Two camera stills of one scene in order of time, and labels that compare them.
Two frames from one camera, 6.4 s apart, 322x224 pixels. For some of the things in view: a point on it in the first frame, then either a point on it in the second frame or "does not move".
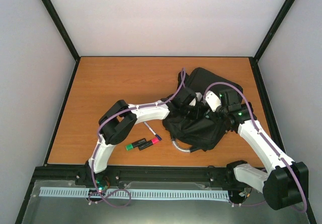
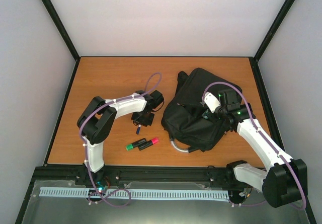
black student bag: [194, 128] does not move
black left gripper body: [185, 113] → [142, 118]
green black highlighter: [131, 146] does not move
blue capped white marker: [157, 136] → [139, 129]
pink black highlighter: [148, 143] does not move
